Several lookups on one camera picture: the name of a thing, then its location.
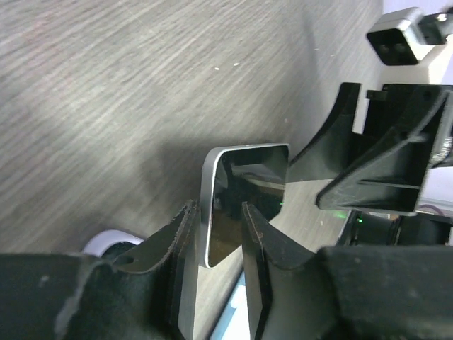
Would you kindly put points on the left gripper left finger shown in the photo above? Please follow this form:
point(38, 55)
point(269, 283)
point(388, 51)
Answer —
point(146, 291)

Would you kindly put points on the lilac phone case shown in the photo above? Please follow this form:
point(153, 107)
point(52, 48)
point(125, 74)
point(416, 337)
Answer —
point(101, 242)

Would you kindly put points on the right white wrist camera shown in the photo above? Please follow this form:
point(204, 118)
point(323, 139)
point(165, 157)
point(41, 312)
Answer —
point(415, 48)

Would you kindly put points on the light blue phone case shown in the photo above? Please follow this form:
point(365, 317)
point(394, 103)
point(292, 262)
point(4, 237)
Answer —
point(233, 322)

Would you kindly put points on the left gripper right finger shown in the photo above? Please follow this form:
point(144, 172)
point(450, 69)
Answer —
point(343, 292)

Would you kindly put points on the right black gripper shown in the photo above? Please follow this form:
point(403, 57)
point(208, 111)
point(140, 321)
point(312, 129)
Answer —
point(408, 131)

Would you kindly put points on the silver phone black screen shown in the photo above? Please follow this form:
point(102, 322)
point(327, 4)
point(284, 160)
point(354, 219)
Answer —
point(222, 178)

